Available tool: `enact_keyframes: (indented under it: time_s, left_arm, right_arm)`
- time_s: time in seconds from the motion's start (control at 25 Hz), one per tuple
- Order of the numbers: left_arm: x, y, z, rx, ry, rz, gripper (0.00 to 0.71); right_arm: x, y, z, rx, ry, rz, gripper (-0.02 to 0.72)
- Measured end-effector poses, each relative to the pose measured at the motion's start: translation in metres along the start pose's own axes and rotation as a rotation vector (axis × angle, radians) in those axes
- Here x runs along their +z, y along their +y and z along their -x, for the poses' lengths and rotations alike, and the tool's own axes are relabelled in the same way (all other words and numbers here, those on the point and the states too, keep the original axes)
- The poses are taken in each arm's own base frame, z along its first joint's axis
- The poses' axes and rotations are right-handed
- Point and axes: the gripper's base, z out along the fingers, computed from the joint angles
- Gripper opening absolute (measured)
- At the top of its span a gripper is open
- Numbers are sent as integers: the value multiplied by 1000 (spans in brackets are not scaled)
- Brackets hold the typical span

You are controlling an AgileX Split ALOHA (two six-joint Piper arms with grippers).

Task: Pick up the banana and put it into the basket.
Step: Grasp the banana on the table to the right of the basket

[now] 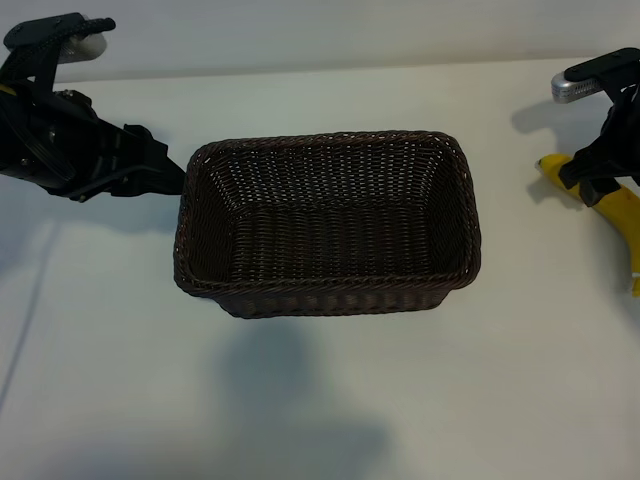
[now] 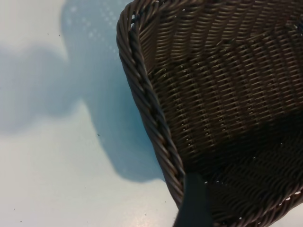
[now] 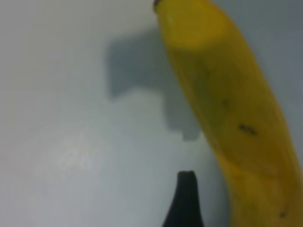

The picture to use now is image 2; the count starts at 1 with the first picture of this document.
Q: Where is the dark brown wicker basket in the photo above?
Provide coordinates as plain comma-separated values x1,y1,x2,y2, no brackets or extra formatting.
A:
116,0,303,227

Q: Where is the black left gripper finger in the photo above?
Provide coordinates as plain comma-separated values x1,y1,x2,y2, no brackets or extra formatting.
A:
171,172,215,227

